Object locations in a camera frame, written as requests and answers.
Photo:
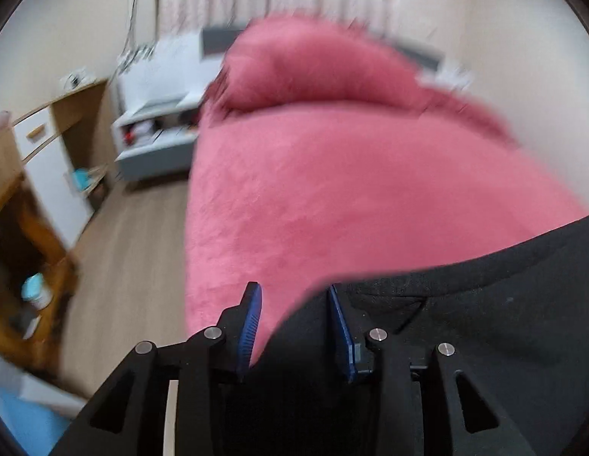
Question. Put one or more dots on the light blue mat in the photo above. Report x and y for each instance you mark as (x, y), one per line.
(23, 413)

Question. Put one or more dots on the pink pillow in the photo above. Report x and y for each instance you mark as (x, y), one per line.
(313, 64)

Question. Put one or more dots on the wooden desk with white drawers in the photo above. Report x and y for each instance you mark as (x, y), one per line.
(26, 256)

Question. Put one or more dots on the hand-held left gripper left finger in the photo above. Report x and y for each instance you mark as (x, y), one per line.
(250, 323)

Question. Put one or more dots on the blue white container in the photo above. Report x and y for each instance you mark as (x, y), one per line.
(36, 290)

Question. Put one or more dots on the light blue basket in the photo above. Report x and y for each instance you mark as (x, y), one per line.
(81, 179)

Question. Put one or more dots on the grey bed headboard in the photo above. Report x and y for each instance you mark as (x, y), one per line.
(323, 42)

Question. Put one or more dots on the white bedside table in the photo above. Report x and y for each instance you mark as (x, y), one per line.
(154, 99)

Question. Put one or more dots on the black garment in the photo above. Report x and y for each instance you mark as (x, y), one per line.
(465, 323)

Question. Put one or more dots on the pink bed blanket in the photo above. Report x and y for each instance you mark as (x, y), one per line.
(351, 185)

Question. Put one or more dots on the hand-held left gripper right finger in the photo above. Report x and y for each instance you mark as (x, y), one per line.
(341, 337)

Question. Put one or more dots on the wooden desk cabinet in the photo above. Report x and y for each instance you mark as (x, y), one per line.
(52, 147)

